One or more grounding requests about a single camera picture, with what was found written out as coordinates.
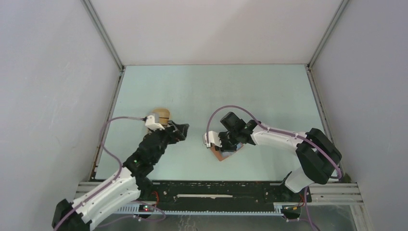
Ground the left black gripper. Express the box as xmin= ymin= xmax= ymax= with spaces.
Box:
xmin=149 ymin=120 xmax=188 ymax=163

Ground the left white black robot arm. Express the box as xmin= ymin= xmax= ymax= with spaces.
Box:
xmin=51 ymin=120 xmax=189 ymax=231

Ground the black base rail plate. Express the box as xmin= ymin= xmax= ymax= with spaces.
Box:
xmin=138 ymin=180 xmax=312 ymax=213

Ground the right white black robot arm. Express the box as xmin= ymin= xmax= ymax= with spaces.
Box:
xmin=203 ymin=112 xmax=342 ymax=201

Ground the aluminium frame rail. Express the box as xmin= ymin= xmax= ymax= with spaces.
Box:
xmin=74 ymin=181 xmax=364 ymax=217

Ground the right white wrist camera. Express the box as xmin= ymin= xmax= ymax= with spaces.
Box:
xmin=203 ymin=131 xmax=222 ymax=148

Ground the yellow oval tray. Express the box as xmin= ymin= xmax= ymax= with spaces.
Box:
xmin=147 ymin=108 xmax=171 ymax=134

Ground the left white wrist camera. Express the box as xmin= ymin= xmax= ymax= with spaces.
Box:
xmin=145 ymin=114 xmax=165 ymax=131

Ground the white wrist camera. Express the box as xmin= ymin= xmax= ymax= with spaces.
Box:
xmin=203 ymin=131 xmax=222 ymax=148
xmin=145 ymin=114 xmax=165 ymax=131

